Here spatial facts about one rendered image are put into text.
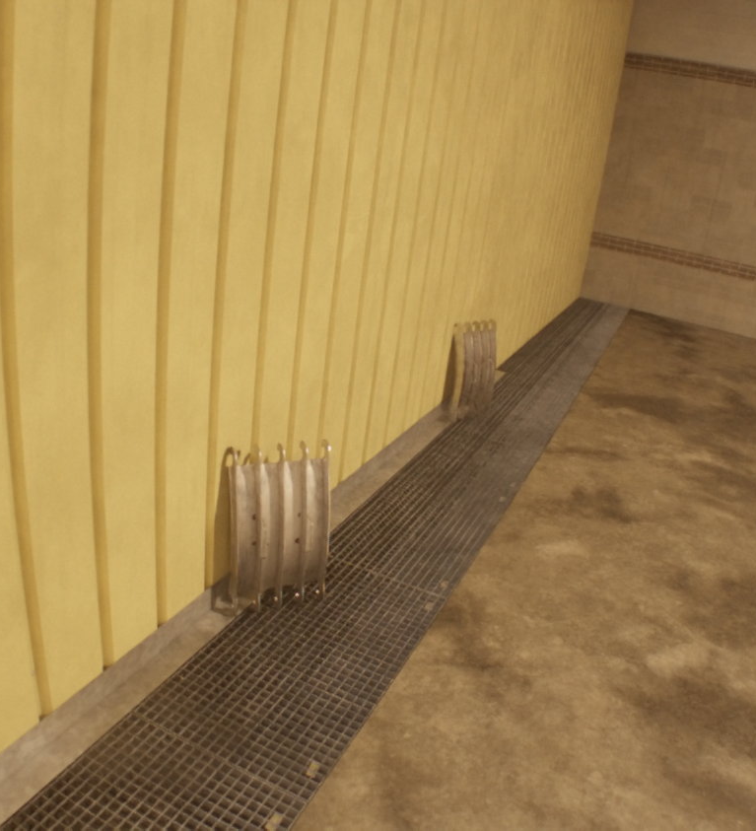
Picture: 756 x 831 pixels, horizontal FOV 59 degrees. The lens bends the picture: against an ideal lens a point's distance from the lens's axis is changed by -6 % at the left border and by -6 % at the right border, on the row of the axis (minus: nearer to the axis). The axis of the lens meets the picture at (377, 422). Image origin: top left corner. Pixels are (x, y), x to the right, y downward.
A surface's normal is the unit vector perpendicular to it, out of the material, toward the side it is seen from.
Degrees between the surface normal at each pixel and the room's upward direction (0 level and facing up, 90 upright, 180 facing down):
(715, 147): 90
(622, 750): 0
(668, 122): 90
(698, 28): 90
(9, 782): 0
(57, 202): 91
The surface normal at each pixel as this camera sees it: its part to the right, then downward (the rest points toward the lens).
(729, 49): -0.41, 0.29
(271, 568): 0.43, 0.43
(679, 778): 0.12, -0.92
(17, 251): 0.90, 0.26
